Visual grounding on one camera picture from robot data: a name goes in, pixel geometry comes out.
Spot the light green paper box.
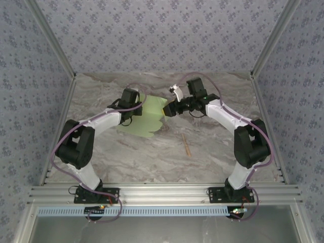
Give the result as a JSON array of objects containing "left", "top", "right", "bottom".
[{"left": 115, "top": 95, "right": 169, "bottom": 139}]

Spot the thin wooden stick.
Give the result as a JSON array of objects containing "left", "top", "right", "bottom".
[{"left": 181, "top": 133, "right": 193, "bottom": 157}]

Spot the grey metal panel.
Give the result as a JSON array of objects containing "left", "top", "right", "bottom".
[{"left": 15, "top": 204, "right": 313, "bottom": 243}]

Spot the small black controller board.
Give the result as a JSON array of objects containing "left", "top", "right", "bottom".
[
  {"left": 229, "top": 206, "right": 248, "bottom": 221},
  {"left": 84, "top": 206, "right": 106, "bottom": 221}
]

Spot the aluminium table side rail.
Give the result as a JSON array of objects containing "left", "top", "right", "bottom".
[
  {"left": 250, "top": 73, "right": 289, "bottom": 185},
  {"left": 39, "top": 75, "right": 77, "bottom": 187}
]

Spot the aluminium mounting rail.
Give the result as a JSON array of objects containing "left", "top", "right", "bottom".
[{"left": 27, "top": 184, "right": 304, "bottom": 205}]

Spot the aluminium frame post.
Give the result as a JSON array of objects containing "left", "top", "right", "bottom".
[
  {"left": 24, "top": 0, "right": 77, "bottom": 79},
  {"left": 250, "top": 0, "right": 303, "bottom": 79}
]

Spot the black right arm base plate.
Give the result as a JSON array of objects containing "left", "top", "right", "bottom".
[{"left": 208, "top": 186, "right": 255, "bottom": 205}]

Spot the pale blue slotted cable duct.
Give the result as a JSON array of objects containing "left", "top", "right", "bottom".
[{"left": 37, "top": 206, "right": 248, "bottom": 218}]

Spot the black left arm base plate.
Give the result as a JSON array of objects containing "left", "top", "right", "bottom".
[{"left": 73, "top": 186, "right": 120, "bottom": 205}]

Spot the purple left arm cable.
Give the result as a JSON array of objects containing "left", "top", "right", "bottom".
[{"left": 50, "top": 82, "right": 148, "bottom": 224}]

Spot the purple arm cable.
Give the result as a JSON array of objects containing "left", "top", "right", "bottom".
[
  {"left": 50, "top": 82, "right": 148, "bottom": 224},
  {"left": 177, "top": 72, "right": 276, "bottom": 222}
]

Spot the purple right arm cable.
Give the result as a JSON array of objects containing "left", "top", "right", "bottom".
[{"left": 177, "top": 72, "right": 276, "bottom": 222}]

